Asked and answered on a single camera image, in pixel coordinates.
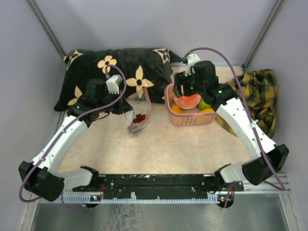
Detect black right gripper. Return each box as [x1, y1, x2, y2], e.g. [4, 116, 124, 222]
[173, 69, 205, 98]

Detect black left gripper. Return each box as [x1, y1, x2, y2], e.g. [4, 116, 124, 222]
[97, 89, 133, 115]

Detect watermelon slice toy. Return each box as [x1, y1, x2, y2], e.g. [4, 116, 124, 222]
[173, 94, 201, 110]

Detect clear zip top bag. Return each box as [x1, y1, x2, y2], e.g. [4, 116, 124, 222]
[124, 85, 152, 135]

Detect dark red grape bunch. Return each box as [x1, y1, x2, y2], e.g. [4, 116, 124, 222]
[132, 114, 146, 124]

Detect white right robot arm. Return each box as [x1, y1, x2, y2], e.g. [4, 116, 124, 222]
[173, 61, 289, 191]

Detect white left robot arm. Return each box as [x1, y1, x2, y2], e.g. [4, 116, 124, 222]
[18, 75, 127, 202]

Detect green custard apple toy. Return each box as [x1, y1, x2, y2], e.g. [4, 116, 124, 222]
[198, 99, 211, 110]

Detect yellow mango toy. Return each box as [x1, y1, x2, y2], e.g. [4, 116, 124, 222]
[199, 108, 215, 114]

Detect orange fruit toy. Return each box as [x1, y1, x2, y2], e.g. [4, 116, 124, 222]
[171, 105, 183, 114]

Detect pink plastic basket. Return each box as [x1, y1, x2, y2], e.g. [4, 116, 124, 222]
[164, 83, 217, 127]

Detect black floral pillow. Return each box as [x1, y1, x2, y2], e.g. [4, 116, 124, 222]
[54, 48, 181, 112]

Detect yellow plaid shirt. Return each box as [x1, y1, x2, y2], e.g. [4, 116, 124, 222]
[216, 69, 279, 139]

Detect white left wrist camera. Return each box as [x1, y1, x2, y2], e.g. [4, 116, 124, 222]
[106, 75, 123, 95]

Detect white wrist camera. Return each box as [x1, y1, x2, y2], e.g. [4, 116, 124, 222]
[181, 53, 201, 77]
[106, 75, 123, 95]

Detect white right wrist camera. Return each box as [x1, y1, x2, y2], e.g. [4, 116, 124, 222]
[181, 53, 201, 77]

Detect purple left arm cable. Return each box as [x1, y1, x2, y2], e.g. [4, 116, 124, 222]
[18, 64, 127, 202]

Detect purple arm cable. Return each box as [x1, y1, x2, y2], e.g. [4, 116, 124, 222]
[18, 64, 127, 202]
[182, 47, 287, 207]

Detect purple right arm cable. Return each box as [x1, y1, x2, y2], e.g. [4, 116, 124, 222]
[182, 47, 287, 207]

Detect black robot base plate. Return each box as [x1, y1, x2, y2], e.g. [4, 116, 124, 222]
[73, 174, 231, 200]

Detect aluminium frame rail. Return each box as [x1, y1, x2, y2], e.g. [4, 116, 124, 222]
[38, 174, 289, 204]

